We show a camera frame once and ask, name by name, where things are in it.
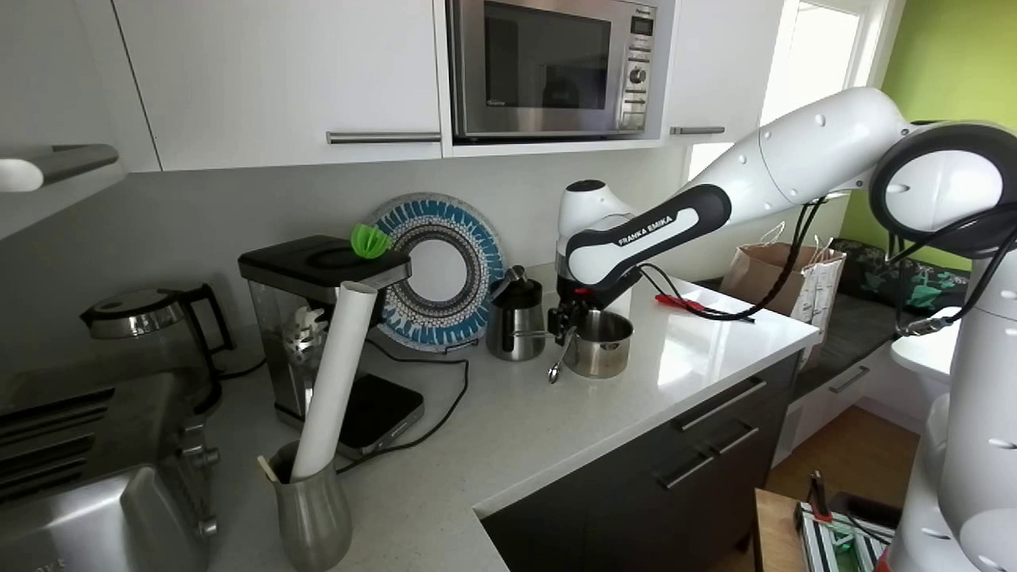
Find wooden table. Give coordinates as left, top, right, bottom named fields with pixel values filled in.
left=753, top=486, right=839, bottom=572

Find black power cord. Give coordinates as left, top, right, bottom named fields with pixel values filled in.
left=337, top=352, right=472, bottom=476

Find black coffee machine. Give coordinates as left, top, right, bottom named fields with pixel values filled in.
left=235, top=233, right=430, bottom=460

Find assorted hand tools pile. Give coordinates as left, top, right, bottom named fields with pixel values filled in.
left=792, top=470, right=903, bottom=572

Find silver microwave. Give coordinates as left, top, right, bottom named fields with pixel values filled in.
left=440, top=0, right=675, bottom=146

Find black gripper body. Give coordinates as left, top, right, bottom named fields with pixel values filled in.
left=546, top=269, right=614, bottom=326

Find blue and white plate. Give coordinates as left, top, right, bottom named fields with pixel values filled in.
left=362, top=192, right=509, bottom=357

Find silver measuring spoons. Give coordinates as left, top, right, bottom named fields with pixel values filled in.
left=542, top=324, right=581, bottom=388

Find silver pot with handle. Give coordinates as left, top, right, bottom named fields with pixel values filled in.
left=558, top=309, right=635, bottom=380

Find brown paper bag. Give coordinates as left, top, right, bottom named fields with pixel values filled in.
left=722, top=239, right=836, bottom=326

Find grey metal pitcher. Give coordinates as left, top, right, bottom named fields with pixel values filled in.
left=254, top=443, right=357, bottom=572

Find red object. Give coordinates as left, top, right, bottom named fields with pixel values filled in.
left=650, top=290, right=711, bottom=318

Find white drawer cabinet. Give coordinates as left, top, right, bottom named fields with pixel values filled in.
left=771, top=338, right=903, bottom=470

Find silver black kettle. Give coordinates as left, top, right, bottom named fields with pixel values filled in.
left=79, top=278, right=238, bottom=421

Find green plastic object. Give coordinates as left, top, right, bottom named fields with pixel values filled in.
left=345, top=219, right=396, bottom=263

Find silver black toaster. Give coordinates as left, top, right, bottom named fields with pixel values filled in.
left=0, top=361, right=218, bottom=504

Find dark drawer cabinet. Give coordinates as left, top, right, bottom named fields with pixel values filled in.
left=478, top=351, right=804, bottom=572

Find silver jug with black lid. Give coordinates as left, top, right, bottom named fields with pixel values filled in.
left=483, top=263, right=548, bottom=364

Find white tube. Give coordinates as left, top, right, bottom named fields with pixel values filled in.
left=288, top=278, right=384, bottom=484

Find black braided cable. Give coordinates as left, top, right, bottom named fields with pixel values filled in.
left=633, top=192, right=836, bottom=326

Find dark green patterned bag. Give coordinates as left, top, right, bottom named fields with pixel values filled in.
left=836, top=236, right=973, bottom=314

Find silver drawer handle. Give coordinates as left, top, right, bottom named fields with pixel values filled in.
left=675, top=374, right=771, bottom=435
left=716, top=424, right=763, bottom=459
left=662, top=453, right=719, bottom=494
left=822, top=361, right=877, bottom=398

